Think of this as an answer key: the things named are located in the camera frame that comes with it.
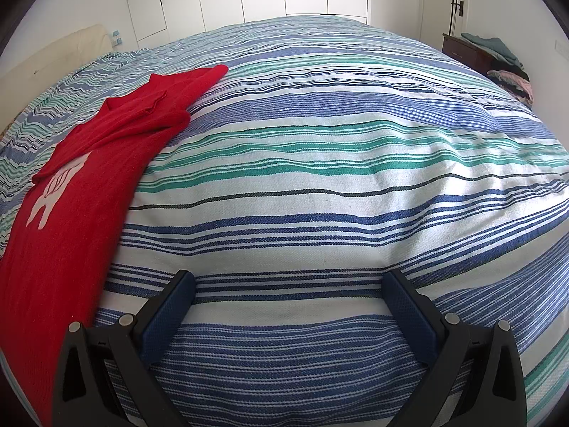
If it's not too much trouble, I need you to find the striped blue green blanket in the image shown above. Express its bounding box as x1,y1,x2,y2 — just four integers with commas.
0,14,569,427

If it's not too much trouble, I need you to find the beige headboard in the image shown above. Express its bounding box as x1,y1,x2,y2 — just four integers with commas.
0,24,113,133

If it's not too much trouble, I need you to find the dark wooden dresser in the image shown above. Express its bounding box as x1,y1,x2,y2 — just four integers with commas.
442,32,495,77

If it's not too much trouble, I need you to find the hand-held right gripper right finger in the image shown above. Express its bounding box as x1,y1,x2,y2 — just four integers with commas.
384,271,528,427

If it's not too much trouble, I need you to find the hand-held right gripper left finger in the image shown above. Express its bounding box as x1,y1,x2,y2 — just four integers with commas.
52,269,196,427

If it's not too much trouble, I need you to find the white door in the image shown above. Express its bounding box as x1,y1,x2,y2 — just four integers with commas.
421,0,468,42

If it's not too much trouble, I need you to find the red knit sweater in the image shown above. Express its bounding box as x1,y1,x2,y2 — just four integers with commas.
0,64,229,427

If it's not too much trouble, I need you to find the teal folded cloth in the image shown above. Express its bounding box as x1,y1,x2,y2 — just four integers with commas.
461,32,523,68

